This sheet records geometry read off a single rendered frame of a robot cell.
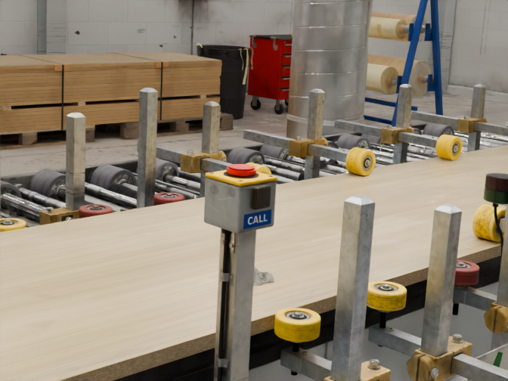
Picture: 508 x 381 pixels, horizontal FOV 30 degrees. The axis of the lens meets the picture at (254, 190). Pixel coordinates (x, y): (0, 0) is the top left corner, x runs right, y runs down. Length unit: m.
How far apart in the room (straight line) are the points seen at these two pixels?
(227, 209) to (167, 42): 8.77
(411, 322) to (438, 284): 0.37
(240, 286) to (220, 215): 0.10
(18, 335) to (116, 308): 0.20
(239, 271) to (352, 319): 0.29
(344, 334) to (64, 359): 0.44
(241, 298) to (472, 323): 1.06
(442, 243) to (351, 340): 0.27
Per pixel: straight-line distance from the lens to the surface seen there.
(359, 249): 1.48
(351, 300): 1.50
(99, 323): 1.62
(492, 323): 1.93
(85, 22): 9.45
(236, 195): 1.23
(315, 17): 5.75
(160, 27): 9.93
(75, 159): 2.43
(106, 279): 1.83
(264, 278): 1.85
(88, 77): 8.00
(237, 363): 1.34
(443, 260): 1.69
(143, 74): 8.29
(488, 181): 1.90
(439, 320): 1.72
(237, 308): 1.31
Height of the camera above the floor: 1.49
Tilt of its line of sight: 13 degrees down
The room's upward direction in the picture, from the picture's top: 3 degrees clockwise
